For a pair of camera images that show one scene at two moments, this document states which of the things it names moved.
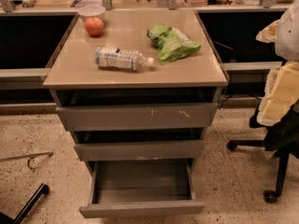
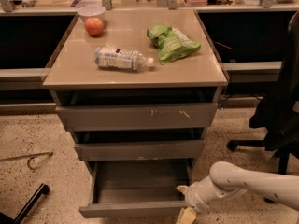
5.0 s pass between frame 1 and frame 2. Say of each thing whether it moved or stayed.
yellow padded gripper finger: moved
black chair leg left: stayed
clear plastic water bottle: stayed
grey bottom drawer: stayed
